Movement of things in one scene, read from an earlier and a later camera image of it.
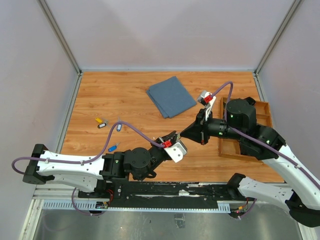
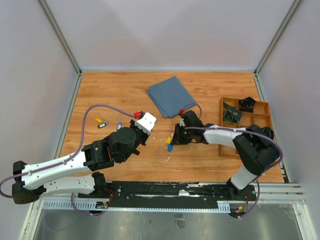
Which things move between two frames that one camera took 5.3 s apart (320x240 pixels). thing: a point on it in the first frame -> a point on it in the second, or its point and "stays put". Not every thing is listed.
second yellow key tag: x=99 y=120 stays put
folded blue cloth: x=170 y=97 stays put
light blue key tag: x=119 y=127 stays put
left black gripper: x=172 y=137 -> x=133 y=125
